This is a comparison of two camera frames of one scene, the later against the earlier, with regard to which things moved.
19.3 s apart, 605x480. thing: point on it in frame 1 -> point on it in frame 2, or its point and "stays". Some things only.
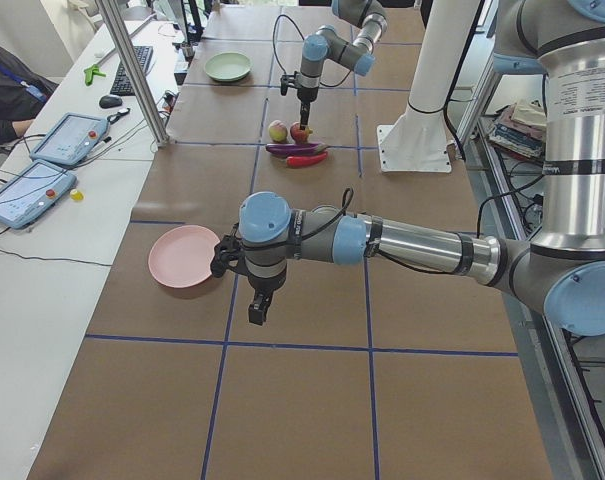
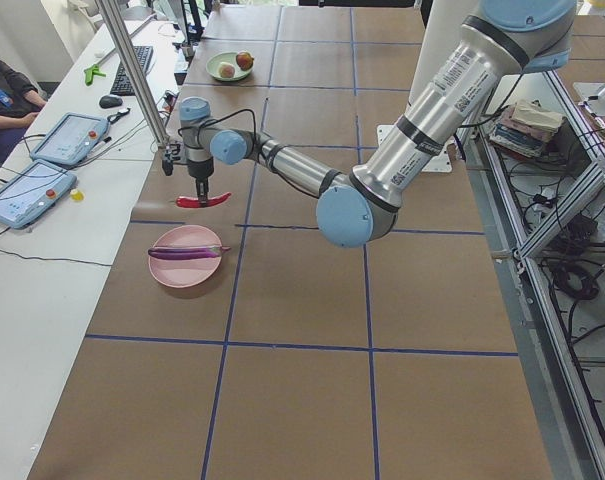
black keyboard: (122, 84) stays
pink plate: (181, 256) stays
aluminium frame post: (134, 73) stays
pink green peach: (277, 131) -> (226, 71)
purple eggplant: (301, 148) -> (186, 252)
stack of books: (520, 127) stays
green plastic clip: (90, 72) stays
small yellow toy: (77, 195) stays
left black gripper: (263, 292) -> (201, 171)
